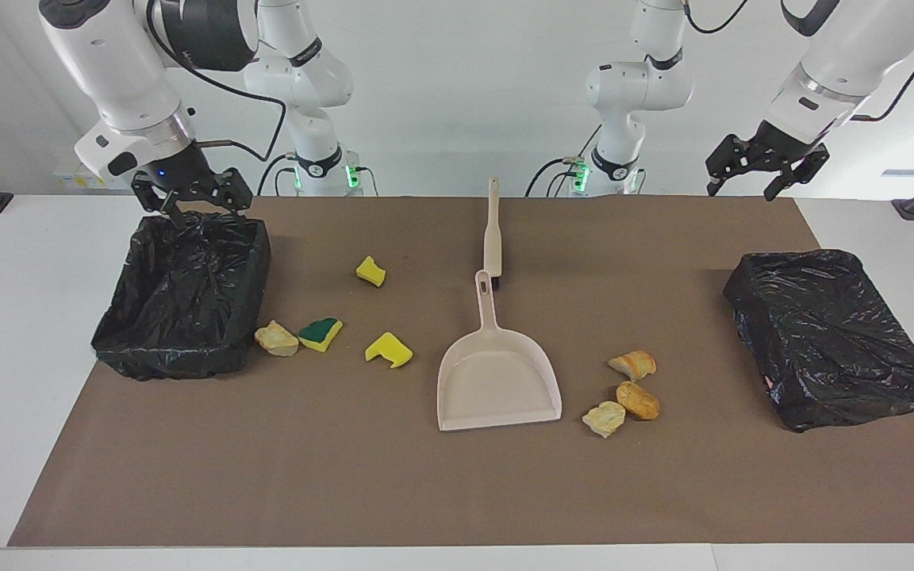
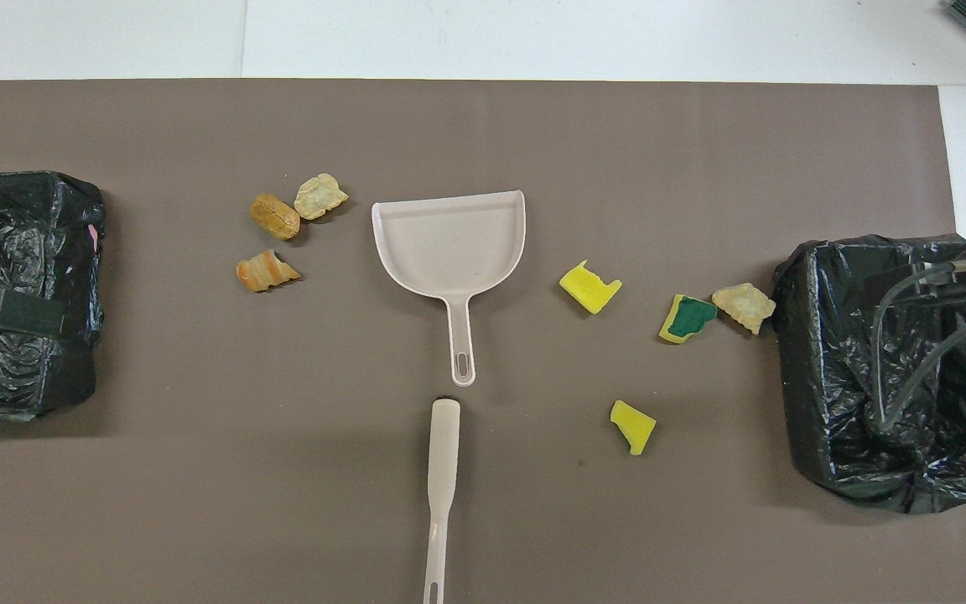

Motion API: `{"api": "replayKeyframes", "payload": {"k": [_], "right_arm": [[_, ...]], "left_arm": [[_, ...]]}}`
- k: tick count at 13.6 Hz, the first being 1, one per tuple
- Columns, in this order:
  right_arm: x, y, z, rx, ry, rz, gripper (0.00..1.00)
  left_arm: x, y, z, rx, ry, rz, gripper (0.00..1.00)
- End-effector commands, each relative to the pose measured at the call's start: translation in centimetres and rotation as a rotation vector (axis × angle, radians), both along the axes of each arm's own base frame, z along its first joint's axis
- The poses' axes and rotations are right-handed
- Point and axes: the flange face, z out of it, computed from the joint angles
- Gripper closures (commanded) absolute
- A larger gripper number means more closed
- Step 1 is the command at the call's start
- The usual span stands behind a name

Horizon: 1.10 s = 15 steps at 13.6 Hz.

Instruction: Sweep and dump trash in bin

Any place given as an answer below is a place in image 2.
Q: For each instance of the pale bread piece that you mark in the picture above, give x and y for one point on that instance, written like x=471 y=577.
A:
x=745 y=306
x=320 y=197
x=265 y=272

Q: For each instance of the green and yellow sponge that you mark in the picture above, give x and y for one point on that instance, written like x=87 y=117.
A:
x=686 y=319

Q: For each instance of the brown oval bread roll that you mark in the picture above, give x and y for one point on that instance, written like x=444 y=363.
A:
x=275 y=216

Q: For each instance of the notched yellow sponge piece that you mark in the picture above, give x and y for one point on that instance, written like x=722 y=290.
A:
x=588 y=288

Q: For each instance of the beige plastic dustpan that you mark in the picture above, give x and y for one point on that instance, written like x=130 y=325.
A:
x=449 y=243

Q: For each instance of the beige hand brush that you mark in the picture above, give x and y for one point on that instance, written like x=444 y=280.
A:
x=443 y=453

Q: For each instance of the black bag-covered closed bin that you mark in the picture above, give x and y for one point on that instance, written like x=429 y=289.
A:
x=22 y=226

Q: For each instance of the black bag-lined open bin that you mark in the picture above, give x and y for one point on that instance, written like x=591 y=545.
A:
x=835 y=377

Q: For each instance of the small pink tag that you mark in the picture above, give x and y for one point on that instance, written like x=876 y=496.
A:
x=94 y=239

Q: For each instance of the yellow sponge wedge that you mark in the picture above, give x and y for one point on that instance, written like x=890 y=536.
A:
x=634 y=426

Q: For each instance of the brown table mat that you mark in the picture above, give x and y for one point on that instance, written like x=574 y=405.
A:
x=282 y=503

